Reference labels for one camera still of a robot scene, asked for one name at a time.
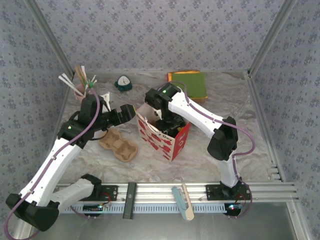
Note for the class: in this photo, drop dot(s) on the dark green flat bar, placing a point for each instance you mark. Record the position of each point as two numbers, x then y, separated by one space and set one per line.
130 200

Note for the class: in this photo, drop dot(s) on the aluminium side rail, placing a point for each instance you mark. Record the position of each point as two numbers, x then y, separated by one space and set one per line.
64 105
254 87

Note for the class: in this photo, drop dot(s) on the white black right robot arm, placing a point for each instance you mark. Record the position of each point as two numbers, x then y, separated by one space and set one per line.
195 120

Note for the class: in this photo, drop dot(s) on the white paper stick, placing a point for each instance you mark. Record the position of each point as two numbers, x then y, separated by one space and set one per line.
84 71

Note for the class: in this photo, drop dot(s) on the light blue plastic tool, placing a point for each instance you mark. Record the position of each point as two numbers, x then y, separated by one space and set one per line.
178 198

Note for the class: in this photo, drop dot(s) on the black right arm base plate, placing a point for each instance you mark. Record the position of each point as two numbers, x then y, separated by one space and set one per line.
212 192

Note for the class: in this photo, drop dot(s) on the flat wooden stick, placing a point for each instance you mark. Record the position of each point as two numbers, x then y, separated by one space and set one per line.
187 197

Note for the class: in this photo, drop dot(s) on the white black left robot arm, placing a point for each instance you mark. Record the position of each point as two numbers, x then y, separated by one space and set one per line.
50 172

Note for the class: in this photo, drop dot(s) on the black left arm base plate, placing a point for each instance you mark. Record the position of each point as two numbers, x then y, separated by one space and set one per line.
110 192

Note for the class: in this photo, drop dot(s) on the aluminium frame post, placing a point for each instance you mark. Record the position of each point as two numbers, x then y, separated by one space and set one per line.
270 37
51 37

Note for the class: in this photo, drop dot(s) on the yellow red napkin stack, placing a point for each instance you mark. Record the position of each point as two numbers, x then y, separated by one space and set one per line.
200 100

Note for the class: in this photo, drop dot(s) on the green white wrapped pick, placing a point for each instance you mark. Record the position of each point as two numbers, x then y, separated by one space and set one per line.
93 80
88 86

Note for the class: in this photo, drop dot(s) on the brown pulp cup carrier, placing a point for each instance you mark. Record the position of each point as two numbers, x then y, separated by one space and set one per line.
120 147

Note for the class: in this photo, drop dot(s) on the teal alarm clock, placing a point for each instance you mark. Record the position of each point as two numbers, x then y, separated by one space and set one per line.
123 86

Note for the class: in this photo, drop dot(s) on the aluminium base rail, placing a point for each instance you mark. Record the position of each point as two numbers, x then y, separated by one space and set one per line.
155 191

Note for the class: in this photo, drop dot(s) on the red white paper gift bag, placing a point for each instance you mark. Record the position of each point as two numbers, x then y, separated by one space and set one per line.
178 147

